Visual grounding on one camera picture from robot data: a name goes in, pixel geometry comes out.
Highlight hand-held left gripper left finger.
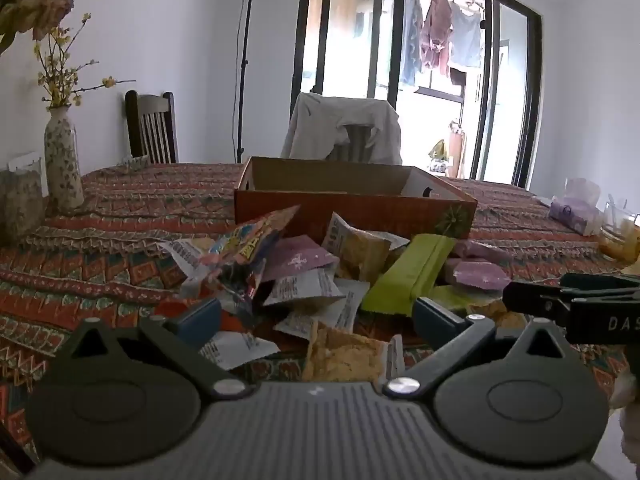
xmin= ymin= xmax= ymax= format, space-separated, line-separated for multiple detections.
xmin=54 ymin=297 xmax=254 ymax=402

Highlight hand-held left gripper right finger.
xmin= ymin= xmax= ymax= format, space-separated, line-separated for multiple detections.
xmin=382 ymin=296 xmax=577 ymax=402

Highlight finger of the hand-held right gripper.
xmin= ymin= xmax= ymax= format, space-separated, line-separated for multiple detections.
xmin=560 ymin=272 xmax=640 ymax=295
xmin=502 ymin=282 xmax=577 ymax=322

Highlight pale yellow snack packet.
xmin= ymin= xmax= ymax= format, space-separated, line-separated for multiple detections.
xmin=434 ymin=284 xmax=527 ymax=332

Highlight green snack packet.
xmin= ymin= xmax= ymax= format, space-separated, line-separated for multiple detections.
xmin=360 ymin=233 xmax=456 ymax=317

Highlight white snack packet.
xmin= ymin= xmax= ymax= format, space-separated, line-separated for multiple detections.
xmin=272 ymin=278 xmax=371 ymax=339
xmin=262 ymin=267 xmax=347 ymax=309
xmin=197 ymin=330 xmax=281 ymax=372
xmin=157 ymin=238 xmax=212 ymax=299

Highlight colourful cartoon snack packet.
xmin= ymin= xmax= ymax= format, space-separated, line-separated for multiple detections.
xmin=199 ymin=205 xmax=301 ymax=312

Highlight clear crisp packet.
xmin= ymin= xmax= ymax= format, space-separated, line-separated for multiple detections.
xmin=301 ymin=319 xmax=406 ymax=384

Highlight yellow crisp packet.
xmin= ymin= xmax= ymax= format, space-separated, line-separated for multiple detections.
xmin=321 ymin=212 xmax=411 ymax=282

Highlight orange cardboard box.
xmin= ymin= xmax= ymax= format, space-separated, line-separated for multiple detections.
xmin=234 ymin=156 xmax=479 ymax=247

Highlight person's right hand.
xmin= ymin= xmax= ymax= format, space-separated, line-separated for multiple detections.
xmin=611 ymin=369 xmax=640 ymax=463

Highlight glass cup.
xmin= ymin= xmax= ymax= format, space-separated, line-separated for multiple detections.
xmin=597 ymin=199 xmax=640 ymax=262

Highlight purple tissue pack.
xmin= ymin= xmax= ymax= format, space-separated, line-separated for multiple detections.
xmin=548 ymin=177 xmax=602 ymax=236

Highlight yellow balcony object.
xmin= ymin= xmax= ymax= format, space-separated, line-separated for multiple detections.
xmin=429 ymin=139 xmax=451 ymax=176

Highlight orange balcony object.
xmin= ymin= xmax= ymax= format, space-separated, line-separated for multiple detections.
xmin=447 ymin=119 xmax=469 ymax=179

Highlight slatted chair under jacket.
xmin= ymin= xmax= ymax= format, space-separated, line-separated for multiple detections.
xmin=325 ymin=124 xmax=402 ymax=165

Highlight black framed glass door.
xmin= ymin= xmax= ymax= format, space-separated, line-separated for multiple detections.
xmin=289 ymin=0 xmax=544 ymax=191

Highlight dark wooden chair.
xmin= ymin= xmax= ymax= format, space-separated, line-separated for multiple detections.
xmin=124 ymin=90 xmax=180 ymax=165

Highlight floral ceramic vase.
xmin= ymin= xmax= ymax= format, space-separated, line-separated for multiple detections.
xmin=43 ymin=107 xmax=85 ymax=211

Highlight small dark hanging cloth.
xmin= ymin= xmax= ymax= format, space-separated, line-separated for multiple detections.
xmin=449 ymin=67 xmax=469 ymax=101

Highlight black light stand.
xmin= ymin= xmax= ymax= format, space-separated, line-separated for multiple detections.
xmin=234 ymin=0 xmax=276 ymax=164

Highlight hanging light blue shirt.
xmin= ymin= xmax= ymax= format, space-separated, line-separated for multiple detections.
xmin=449 ymin=0 xmax=484 ymax=69

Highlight yellow flower branches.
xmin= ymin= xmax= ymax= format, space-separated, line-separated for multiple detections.
xmin=33 ymin=12 xmax=137 ymax=109

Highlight hanging blue garment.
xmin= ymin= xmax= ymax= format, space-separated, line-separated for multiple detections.
xmin=399 ymin=0 xmax=424 ymax=89

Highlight hanging maroon garment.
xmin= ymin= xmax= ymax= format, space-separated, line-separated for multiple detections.
xmin=418 ymin=0 xmax=454 ymax=79

